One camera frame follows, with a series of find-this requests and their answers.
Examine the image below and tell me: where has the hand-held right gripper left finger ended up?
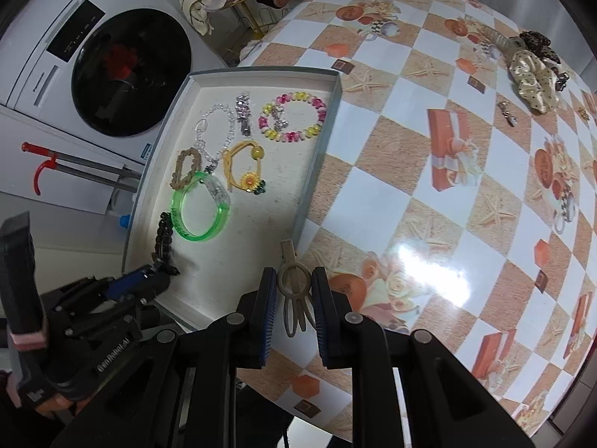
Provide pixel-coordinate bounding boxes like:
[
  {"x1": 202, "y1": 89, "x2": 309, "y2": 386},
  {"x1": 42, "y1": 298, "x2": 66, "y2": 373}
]
[{"x1": 51, "y1": 267, "x2": 281, "y2": 448}]

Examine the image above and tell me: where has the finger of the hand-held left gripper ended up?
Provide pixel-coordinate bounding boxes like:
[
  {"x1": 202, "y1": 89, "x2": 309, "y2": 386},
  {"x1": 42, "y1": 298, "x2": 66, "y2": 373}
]
[
  {"x1": 70, "y1": 268, "x2": 172, "y2": 324},
  {"x1": 43, "y1": 264, "x2": 158, "y2": 312}
]

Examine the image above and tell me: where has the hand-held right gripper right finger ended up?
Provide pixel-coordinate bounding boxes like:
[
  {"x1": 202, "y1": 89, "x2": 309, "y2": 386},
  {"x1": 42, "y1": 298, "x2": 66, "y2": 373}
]
[{"x1": 310, "y1": 267, "x2": 535, "y2": 448}]

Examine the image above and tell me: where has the black bead bracelet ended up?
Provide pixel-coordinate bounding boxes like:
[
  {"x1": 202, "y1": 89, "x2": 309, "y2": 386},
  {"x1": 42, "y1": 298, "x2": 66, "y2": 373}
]
[{"x1": 149, "y1": 212, "x2": 181, "y2": 277}]

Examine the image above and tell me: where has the green translucent bracelet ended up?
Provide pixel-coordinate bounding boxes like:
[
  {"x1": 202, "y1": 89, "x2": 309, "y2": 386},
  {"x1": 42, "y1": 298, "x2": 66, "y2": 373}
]
[{"x1": 172, "y1": 171, "x2": 232, "y2": 242}]

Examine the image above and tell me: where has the beige hair clip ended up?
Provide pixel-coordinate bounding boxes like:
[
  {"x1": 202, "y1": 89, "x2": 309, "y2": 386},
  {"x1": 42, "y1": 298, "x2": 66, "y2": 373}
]
[{"x1": 277, "y1": 239, "x2": 317, "y2": 337}]

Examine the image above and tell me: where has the grey-rimmed white tray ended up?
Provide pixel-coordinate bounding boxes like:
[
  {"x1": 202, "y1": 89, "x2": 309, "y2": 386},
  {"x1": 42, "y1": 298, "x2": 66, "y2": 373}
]
[{"x1": 122, "y1": 68, "x2": 343, "y2": 332}]

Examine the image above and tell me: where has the brown braided hair tie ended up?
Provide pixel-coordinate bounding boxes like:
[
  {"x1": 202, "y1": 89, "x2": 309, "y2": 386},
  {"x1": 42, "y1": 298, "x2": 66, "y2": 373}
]
[{"x1": 174, "y1": 147, "x2": 201, "y2": 190}]

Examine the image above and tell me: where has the yellow sunflower hair tie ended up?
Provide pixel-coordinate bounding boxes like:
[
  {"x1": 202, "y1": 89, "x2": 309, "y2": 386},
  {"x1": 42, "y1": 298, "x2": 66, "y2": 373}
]
[{"x1": 221, "y1": 140, "x2": 268, "y2": 195}]

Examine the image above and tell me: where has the rhinestone hair clip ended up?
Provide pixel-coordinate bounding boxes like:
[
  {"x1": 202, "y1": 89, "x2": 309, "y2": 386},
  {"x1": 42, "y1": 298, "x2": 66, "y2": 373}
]
[{"x1": 234, "y1": 93, "x2": 253, "y2": 137}]

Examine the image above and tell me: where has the person's left hand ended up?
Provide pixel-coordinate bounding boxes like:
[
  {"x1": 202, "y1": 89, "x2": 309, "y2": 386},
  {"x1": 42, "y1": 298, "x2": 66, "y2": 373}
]
[{"x1": 32, "y1": 392, "x2": 91, "y2": 420}]

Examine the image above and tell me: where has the checkered printed tablecloth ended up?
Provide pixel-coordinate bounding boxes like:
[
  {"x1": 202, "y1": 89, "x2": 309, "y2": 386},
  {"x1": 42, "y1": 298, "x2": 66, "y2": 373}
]
[{"x1": 235, "y1": 0, "x2": 597, "y2": 444}]

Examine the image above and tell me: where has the white washing machine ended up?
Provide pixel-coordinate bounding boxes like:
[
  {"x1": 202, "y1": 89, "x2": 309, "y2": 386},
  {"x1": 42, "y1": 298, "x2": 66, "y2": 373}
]
[{"x1": 0, "y1": 0, "x2": 234, "y2": 173}]

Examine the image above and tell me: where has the small silver charm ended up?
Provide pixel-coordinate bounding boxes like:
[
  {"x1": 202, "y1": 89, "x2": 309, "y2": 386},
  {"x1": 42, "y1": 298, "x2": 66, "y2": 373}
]
[{"x1": 498, "y1": 100, "x2": 518, "y2": 127}]

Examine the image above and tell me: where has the cream cloth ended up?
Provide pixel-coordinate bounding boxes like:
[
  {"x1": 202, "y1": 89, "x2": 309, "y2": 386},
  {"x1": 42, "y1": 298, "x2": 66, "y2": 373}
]
[{"x1": 179, "y1": 0, "x2": 216, "y2": 35}]

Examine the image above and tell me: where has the gold metal rack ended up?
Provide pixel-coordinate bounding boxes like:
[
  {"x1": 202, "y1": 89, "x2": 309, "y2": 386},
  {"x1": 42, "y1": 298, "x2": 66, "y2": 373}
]
[{"x1": 205, "y1": 0, "x2": 281, "y2": 57}]

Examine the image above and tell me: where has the cream polka dot scrunchie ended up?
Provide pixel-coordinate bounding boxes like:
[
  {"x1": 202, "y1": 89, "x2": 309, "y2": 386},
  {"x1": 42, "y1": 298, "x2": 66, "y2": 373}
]
[{"x1": 507, "y1": 49, "x2": 560, "y2": 113}]

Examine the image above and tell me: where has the red-handled mop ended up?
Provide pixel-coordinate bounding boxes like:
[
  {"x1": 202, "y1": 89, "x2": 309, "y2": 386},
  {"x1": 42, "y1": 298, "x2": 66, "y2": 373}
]
[{"x1": 21, "y1": 141, "x2": 143, "y2": 197}]

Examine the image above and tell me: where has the clear bead bracelet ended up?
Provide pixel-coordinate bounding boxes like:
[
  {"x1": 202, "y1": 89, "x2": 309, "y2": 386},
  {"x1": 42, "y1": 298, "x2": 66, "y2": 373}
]
[{"x1": 195, "y1": 103, "x2": 236, "y2": 171}]

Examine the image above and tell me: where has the pink yellow bead bracelet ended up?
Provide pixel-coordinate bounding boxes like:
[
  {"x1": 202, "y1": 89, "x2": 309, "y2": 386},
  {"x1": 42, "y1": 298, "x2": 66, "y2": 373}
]
[{"x1": 258, "y1": 92, "x2": 327, "y2": 143}]

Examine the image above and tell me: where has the spiral hair tie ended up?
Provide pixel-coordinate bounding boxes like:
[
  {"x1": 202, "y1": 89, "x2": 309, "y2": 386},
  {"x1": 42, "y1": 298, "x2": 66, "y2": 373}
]
[{"x1": 480, "y1": 25, "x2": 525, "y2": 57}]

